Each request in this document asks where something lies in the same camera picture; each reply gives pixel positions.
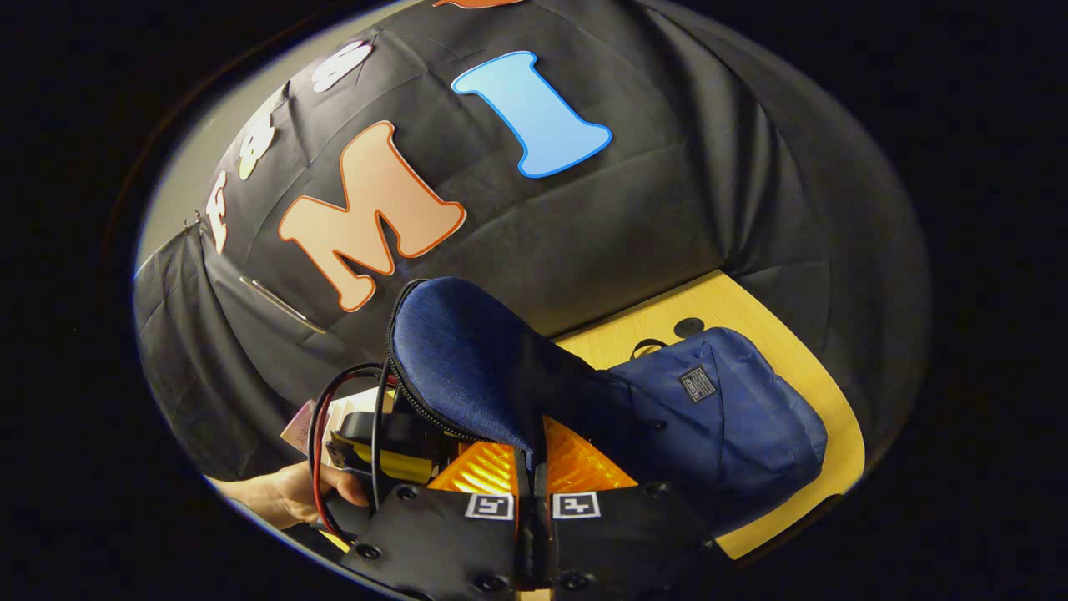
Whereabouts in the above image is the black backdrop cloth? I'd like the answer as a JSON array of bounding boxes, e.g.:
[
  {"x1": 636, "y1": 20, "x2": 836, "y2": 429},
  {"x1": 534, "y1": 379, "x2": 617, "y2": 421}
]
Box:
[{"x1": 133, "y1": 0, "x2": 932, "y2": 485}]

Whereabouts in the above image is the blue schoolbag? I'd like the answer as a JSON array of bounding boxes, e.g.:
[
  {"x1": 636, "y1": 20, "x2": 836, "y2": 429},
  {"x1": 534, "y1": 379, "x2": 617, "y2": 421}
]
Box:
[{"x1": 385, "y1": 276, "x2": 829, "y2": 536}]

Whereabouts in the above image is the black cable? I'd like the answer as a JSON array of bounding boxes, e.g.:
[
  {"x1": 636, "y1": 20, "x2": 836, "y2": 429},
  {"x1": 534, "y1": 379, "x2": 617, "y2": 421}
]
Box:
[{"x1": 306, "y1": 361, "x2": 411, "y2": 537}]

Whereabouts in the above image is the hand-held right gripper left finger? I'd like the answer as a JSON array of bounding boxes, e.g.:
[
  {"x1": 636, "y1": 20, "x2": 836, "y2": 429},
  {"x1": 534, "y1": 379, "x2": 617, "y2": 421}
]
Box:
[{"x1": 341, "y1": 442, "x2": 532, "y2": 601}]

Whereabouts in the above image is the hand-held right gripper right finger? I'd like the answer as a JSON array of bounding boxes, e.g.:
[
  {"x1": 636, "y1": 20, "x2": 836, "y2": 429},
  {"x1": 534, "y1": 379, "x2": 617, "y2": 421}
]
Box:
[{"x1": 533, "y1": 414, "x2": 723, "y2": 601}]

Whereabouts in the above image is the pink cover book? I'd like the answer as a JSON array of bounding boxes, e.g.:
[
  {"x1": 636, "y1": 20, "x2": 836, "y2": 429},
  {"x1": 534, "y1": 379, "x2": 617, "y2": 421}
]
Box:
[{"x1": 279, "y1": 398, "x2": 320, "y2": 457}]

